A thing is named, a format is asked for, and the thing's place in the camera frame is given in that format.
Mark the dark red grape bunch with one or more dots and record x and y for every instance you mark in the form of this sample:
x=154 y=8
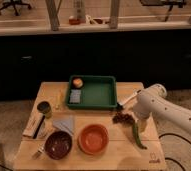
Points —
x=123 y=118

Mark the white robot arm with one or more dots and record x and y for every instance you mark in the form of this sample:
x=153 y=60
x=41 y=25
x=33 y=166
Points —
x=153 y=100

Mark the orange bowl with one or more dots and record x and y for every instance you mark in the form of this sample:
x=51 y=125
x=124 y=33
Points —
x=93 y=139

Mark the purple bowl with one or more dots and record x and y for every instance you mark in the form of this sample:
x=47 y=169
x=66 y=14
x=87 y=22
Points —
x=58 y=145

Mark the orange round fruit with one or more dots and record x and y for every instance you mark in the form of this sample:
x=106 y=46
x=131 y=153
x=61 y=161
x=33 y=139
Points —
x=77 y=83

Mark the blue grey sponge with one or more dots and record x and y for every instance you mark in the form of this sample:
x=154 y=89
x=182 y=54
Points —
x=75 y=96

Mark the green plastic tray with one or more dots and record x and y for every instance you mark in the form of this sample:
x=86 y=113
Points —
x=97 y=92

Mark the small yellow wooden piece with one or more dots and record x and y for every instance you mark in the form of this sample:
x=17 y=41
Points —
x=58 y=100

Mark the grey folded cloth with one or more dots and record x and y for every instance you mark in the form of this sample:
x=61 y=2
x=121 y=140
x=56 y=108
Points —
x=65 y=124

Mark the green chili pepper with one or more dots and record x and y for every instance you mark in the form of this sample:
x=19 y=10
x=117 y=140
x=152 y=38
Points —
x=136 y=136

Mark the red object on floor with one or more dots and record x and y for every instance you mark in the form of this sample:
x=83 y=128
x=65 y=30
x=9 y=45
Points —
x=73 y=21

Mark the silver fork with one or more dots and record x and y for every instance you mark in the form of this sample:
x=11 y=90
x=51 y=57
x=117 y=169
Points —
x=39 y=151

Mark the black office chair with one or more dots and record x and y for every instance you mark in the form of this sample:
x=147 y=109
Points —
x=14 y=4

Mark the black handled knife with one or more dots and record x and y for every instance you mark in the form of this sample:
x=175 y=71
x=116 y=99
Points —
x=38 y=127

